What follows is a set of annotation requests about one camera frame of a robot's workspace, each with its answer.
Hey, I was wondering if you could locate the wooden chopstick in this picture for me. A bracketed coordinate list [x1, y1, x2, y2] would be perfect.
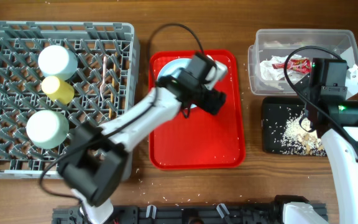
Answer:
[109, 53, 117, 119]

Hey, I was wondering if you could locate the white tissue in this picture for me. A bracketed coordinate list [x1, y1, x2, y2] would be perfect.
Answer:
[260, 54, 308, 83]

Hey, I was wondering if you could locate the light blue bowl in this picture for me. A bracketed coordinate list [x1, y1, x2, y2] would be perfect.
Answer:
[37, 45, 78, 80]

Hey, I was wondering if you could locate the black plastic tray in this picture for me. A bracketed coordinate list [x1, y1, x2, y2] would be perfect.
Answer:
[261, 96, 331, 157]

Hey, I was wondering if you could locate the rice and peanut waste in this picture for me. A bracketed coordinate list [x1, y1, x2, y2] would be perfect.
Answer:
[266, 105, 327, 157]

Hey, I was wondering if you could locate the clear plastic bin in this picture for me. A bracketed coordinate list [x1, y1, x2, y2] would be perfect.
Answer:
[248, 29, 358, 96]

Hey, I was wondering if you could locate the yellow cup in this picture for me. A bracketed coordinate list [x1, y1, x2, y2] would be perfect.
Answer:
[41, 76, 75, 105]

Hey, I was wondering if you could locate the grey dishwasher rack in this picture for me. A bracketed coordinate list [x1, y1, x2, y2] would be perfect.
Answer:
[0, 21, 140, 179]

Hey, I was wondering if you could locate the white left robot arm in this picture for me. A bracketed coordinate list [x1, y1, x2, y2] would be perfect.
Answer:
[54, 52, 228, 223]

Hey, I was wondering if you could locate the green bowl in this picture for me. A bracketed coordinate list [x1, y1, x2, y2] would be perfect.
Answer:
[25, 110, 69, 149]

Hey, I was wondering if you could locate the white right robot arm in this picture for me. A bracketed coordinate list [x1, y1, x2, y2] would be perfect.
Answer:
[285, 46, 358, 223]

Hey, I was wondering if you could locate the red snack wrapper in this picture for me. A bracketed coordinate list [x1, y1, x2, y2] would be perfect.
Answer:
[287, 58, 311, 74]

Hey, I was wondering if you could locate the white plastic fork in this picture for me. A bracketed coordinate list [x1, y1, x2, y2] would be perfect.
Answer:
[99, 55, 108, 96]

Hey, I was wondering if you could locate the light blue plate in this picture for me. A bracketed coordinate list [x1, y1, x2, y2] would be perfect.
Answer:
[157, 58, 191, 105]

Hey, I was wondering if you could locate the red serving tray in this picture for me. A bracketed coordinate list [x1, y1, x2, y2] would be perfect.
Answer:
[149, 49, 246, 170]

